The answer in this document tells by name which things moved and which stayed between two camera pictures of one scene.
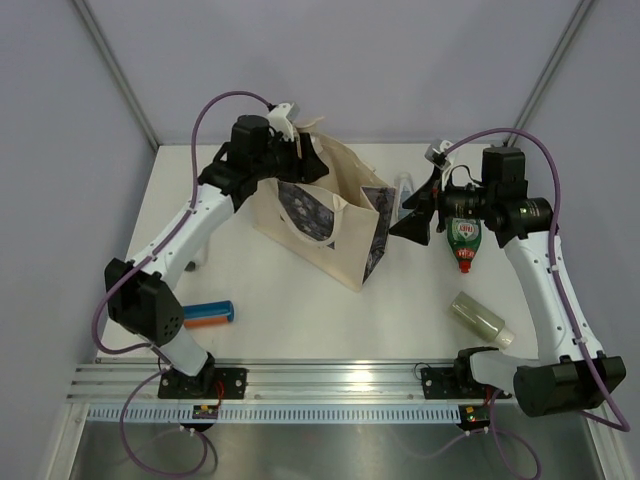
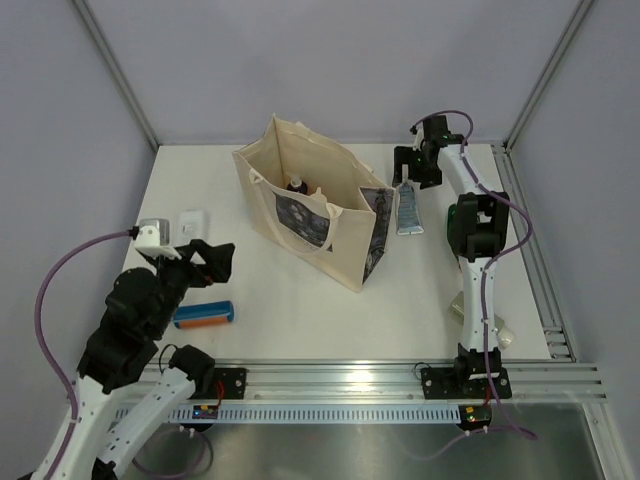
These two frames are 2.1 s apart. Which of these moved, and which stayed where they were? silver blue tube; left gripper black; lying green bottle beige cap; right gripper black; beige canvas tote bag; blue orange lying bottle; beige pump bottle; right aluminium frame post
Moved: beige pump bottle; right gripper black; left gripper black
Stayed: silver blue tube; beige canvas tote bag; blue orange lying bottle; lying green bottle beige cap; right aluminium frame post
